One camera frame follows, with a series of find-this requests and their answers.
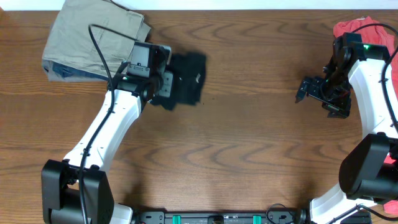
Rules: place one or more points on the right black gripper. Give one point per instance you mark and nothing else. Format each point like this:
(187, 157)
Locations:
(313, 90)

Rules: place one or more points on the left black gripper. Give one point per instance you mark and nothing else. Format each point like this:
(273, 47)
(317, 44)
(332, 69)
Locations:
(175, 81)

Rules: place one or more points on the black polo shirt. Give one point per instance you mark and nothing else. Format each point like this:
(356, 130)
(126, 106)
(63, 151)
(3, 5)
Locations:
(189, 74)

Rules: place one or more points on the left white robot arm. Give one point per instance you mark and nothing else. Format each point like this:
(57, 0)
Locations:
(76, 189)

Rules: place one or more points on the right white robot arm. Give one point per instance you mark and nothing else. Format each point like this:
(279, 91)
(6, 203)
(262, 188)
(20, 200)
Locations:
(365, 179)

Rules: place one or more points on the red printed t-shirt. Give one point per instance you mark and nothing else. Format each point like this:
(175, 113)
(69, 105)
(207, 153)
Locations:
(379, 36)

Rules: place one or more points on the folded khaki pants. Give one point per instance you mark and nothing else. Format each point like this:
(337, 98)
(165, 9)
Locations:
(94, 36)

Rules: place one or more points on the folded blue grey garment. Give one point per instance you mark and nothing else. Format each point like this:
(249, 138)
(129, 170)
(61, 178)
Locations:
(57, 72)

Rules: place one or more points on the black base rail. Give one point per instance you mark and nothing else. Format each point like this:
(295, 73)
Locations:
(275, 214)

